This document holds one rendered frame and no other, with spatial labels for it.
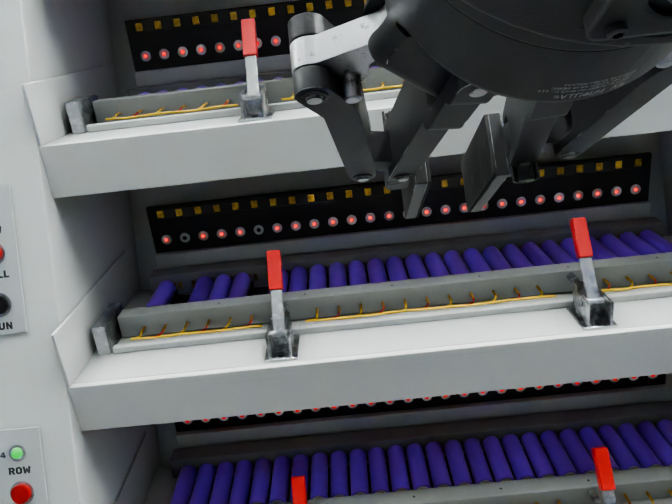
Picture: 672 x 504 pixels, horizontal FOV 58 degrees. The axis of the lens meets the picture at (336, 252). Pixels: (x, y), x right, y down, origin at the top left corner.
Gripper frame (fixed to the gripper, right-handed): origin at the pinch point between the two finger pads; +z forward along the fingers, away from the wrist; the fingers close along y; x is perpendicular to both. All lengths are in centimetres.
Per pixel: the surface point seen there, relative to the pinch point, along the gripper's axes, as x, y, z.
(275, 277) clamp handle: -1.3, -12.1, 21.6
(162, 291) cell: -0.1, -25.2, 31.3
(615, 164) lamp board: 8.7, 23.3, 32.6
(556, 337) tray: -8.7, 10.6, 20.7
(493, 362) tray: -10.2, 5.4, 21.5
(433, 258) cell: 0.6, 3.0, 32.1
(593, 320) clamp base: -7.6, 14.3, 22.0
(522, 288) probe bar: -3.9, 10.0, 26.5
